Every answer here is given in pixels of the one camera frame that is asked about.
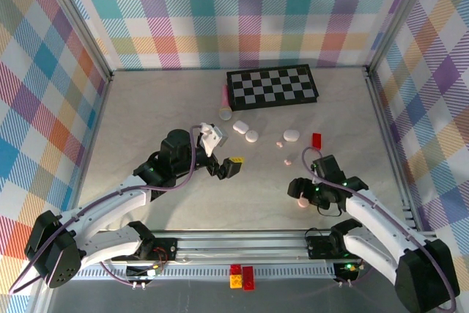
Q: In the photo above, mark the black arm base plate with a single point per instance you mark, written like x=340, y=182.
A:
x=166, y=249
x=318, y=249

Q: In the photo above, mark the aluminium side rail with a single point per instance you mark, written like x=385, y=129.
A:
x=385, y=126

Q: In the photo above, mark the pink earbud case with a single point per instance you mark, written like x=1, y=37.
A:
x=303, y=203

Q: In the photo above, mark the small red toy brick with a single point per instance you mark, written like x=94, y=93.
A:
x=235, y=268

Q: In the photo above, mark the yellow toy brick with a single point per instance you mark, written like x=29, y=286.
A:
x=235, y=281

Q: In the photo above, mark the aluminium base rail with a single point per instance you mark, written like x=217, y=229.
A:
x=238, y=245

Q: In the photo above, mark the white oval earbud case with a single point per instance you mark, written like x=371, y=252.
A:
x=291, y=135

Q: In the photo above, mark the round white earbud case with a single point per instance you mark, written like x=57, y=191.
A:
x=252, y=136

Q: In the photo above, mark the red rectangular toy brick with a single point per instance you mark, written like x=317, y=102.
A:
x=248, y=277
x=317, y=140

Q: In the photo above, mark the small controller board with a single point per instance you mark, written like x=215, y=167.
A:
x=146, y=272
x=348, y=268

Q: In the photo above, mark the black and white chessboard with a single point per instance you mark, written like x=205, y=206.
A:
x=271, y=84

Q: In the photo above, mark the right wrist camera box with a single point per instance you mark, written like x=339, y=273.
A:
x=328, y=166

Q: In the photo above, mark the pink tube with cream cap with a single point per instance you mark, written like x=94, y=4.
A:
x=224, y=102

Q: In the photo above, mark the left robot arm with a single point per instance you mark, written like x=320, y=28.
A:
x=110, y=199

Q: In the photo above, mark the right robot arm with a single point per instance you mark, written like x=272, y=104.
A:
x=377, y=225

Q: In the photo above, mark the aluminium corner post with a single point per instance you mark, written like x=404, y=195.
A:
x=73, y=20
x=399, y=16

